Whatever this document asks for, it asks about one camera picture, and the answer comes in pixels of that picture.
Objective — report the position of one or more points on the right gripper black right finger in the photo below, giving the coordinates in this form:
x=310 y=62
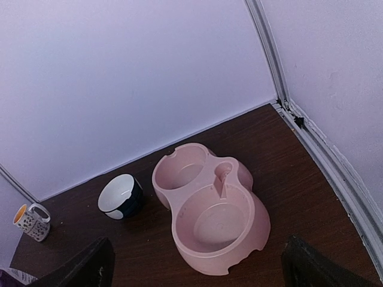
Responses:
x=303 y=265

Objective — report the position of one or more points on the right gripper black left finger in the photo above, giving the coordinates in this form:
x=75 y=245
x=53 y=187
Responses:
x=93 y=266

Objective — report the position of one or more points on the purple pet food bag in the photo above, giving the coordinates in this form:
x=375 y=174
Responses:
x=11 y=277

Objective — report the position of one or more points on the pink double pet feeder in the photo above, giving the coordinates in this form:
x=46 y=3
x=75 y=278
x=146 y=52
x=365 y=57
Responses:
x=217 y=220

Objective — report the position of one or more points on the black and white ceramic bowl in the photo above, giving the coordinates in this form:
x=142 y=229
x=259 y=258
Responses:
x=121 y=198

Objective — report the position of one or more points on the white patterned mug yellow inside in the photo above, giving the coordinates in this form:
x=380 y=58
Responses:
x=34 y=221

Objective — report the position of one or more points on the left aluminium corner post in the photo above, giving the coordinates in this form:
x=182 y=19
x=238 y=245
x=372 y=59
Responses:
x=17 y=185

